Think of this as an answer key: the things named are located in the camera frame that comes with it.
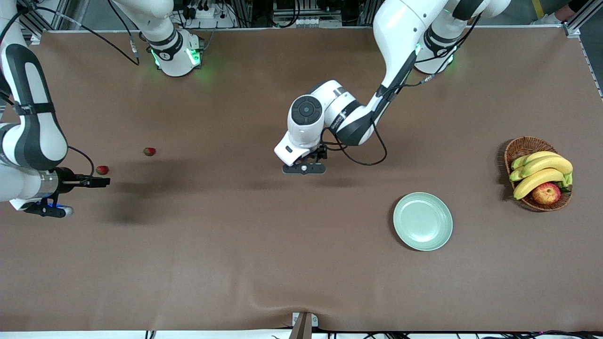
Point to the white power strip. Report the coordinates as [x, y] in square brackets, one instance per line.
[207, 14]

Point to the white connector strip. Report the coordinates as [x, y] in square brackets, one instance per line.
[306, 21]

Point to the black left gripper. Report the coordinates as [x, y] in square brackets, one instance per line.
[321, 152]

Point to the pale green round plate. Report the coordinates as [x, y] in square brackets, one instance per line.
[422, 221]

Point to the red strawberry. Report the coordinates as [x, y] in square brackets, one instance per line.
[101, 170]
[149, 151]

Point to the brown wicker basket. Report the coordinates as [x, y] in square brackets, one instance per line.
[523, 148]

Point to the yellow banana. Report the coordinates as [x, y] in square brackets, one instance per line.
[551, 164]
[537, 181]
[519, 162]

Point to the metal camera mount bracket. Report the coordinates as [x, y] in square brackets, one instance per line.
[304, 327]

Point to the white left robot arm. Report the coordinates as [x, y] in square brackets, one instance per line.
[400, 28]

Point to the brown table cover mat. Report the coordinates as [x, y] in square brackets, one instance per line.
[235, 235]

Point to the red yellow apple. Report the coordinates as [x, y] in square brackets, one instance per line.
[546, 194]

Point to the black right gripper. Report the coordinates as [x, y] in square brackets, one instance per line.
[67, 181]

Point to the aluminium frame profile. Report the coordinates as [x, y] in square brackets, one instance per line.
[572, 29]
[63, 12]

